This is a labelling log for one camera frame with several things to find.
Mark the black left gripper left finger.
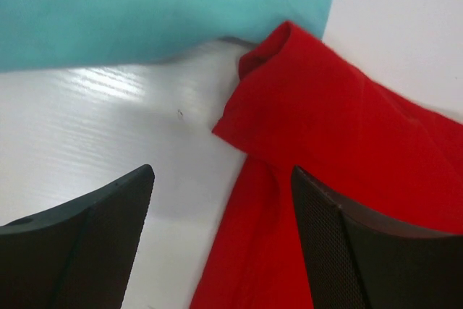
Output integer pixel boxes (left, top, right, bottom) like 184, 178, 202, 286
1, 164, 155, 308

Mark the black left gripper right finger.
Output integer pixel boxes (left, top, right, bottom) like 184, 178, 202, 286
291, 167, 462, 308

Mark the red t shirt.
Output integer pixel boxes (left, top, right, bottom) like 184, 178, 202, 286
190, 22, 462, 308

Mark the folded turquoise t shirt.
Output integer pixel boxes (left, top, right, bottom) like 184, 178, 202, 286
1, 0, 332, 72

